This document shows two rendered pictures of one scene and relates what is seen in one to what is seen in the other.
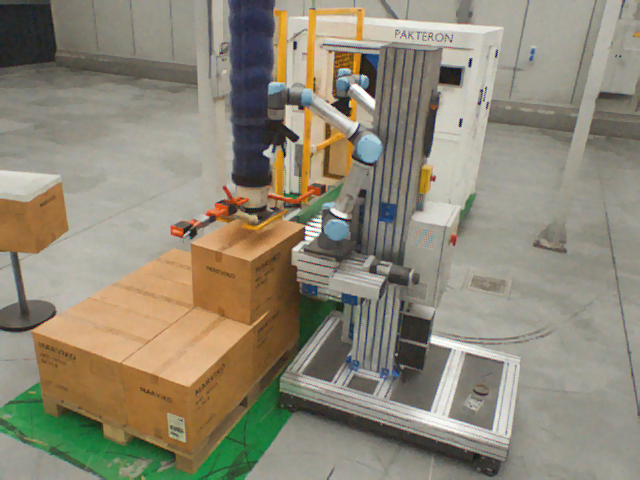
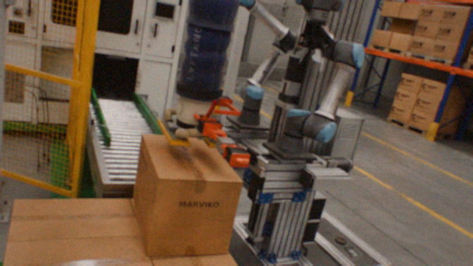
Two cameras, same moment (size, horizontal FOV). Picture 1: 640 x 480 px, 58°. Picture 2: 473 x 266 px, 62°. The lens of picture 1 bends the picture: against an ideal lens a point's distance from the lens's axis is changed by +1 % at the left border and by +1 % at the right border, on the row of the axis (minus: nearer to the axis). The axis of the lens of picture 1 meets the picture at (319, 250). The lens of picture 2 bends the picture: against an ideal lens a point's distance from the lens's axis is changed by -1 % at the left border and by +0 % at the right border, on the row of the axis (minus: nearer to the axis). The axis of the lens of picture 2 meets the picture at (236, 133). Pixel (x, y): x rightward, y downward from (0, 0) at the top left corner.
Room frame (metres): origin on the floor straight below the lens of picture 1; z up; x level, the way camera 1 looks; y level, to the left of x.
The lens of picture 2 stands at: (1.62, 1.75, 1.66)
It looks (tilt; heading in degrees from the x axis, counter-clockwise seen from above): 16 degrees down; 310
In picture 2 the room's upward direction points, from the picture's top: 12 degrees clockwise
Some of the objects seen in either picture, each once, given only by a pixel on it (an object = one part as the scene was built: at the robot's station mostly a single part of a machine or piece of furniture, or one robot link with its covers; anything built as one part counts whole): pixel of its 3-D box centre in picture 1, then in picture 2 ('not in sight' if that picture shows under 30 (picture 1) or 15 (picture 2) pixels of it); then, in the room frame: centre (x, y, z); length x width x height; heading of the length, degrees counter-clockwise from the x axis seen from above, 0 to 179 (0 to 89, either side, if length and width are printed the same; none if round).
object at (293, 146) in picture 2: (331, 236); (291, 141); (2.74, -0.06, 1.09); 0.15 x 0.15 x 0.10
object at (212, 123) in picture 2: (226, 207); (210, 127); (2.82, 0.51, 1.18); 0.10 x 0.08 x 0.06; 64
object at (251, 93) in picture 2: not in sight; (253, 97); (3.21, -0.24, 1.20); 0.13 x 0.12 x 0.14; 145
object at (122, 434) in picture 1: (183, 369); not in sight; (2.88, 0.80, 0.07); 1.20 x 1.00 x 0.14; 157
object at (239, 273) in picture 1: (251, 264); (181, 190); (3.04, 0.40, 0.74); 0.60 x 0.40 x 0.40; 153
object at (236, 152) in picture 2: (182, 229); (236, 156); (2.51, 0.66, 1.18); 0.08 x 0.07 x 0.05; 154
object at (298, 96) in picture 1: (299, 96); (330, 1); (2.60, 0.13, 1.82); 0.11 x 0.11 x 0.08; 5
